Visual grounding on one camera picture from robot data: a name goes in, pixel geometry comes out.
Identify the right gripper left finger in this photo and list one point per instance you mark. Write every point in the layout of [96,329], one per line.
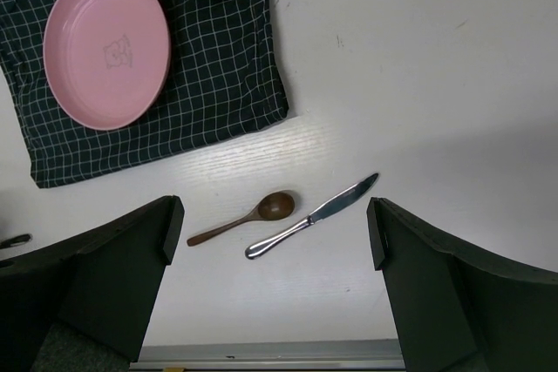
[84,303]

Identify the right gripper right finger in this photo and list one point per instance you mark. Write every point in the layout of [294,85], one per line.
[457,306]

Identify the steel knife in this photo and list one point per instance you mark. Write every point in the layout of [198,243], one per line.
[329,208]

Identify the wooden spoon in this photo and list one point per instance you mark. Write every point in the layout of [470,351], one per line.
[273,207]

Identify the pink plate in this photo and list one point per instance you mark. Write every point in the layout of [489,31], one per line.
[106,61]

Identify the dark checked cloth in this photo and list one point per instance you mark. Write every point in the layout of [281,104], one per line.
[223,83]

